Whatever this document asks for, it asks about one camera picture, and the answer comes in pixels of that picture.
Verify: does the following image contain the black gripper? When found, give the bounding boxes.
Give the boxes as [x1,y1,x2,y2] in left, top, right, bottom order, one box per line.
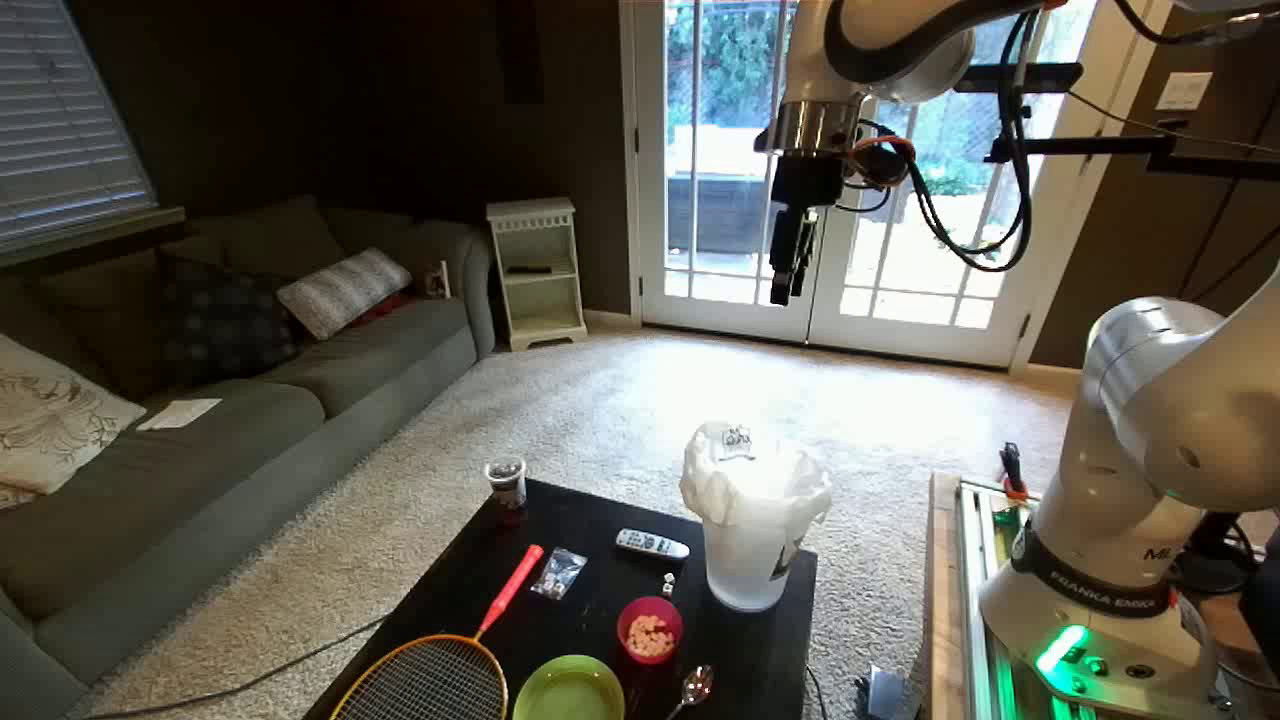
[752,99,861,305]

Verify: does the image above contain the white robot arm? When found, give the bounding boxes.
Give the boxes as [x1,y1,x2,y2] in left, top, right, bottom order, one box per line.
[759,0,1280,720]

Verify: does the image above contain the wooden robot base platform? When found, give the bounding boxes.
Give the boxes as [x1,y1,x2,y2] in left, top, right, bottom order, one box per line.
[922,475,1020,720]

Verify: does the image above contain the white french door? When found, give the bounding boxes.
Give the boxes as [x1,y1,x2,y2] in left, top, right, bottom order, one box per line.
[619,0,1113,367]

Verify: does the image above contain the white side shelf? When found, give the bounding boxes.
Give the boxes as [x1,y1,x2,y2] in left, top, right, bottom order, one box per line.
[482,196,589,350]

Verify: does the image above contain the small cup with dark liquid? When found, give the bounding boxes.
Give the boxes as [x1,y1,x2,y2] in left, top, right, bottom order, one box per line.
[482,458,529,510]

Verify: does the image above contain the black coffee table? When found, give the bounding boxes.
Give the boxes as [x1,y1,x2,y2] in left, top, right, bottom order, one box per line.
[303,481,816,720]

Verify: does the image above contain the clear plastic packet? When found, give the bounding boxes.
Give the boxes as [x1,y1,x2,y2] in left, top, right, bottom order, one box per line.
[529,546,589,598]

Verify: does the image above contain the red bowl with snacks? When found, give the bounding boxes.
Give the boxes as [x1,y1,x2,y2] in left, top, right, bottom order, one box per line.
[614,596,682,663]

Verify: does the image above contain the metal spoon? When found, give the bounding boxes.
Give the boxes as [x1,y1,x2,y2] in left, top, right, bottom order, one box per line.
[667,663,714,720]

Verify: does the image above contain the striped white pillow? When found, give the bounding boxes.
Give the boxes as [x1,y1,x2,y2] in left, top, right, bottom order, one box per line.
[274,246,412,338]

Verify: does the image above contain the green plate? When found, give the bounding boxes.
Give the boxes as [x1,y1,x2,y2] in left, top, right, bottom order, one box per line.
[513,651,628,720]

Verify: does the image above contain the dark patterned pillow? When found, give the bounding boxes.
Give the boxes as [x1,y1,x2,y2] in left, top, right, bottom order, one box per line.
[160,255,294,385]

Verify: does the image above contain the white paper on sofa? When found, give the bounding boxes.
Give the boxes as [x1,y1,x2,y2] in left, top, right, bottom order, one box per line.
[137,394,219,432]

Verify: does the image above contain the window blinds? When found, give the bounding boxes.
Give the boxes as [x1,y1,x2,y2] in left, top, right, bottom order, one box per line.
[0,0,154,246]

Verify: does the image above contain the beige printed pillow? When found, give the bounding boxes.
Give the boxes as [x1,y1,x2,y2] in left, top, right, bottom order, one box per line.
[0,336,145,506]

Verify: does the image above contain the grey sofa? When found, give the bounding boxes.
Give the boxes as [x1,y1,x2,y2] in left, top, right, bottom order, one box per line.
[0,196,496,720]

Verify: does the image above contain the black camera on stand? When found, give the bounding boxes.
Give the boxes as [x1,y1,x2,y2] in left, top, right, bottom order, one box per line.
[952,63,1082,94]

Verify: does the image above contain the red handled badminton racket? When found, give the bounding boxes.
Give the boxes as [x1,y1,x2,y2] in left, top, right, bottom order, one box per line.
[326,545,543,720]

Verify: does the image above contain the black floor cable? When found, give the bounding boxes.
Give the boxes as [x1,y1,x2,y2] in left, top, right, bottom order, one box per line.
[90,613,390,720]

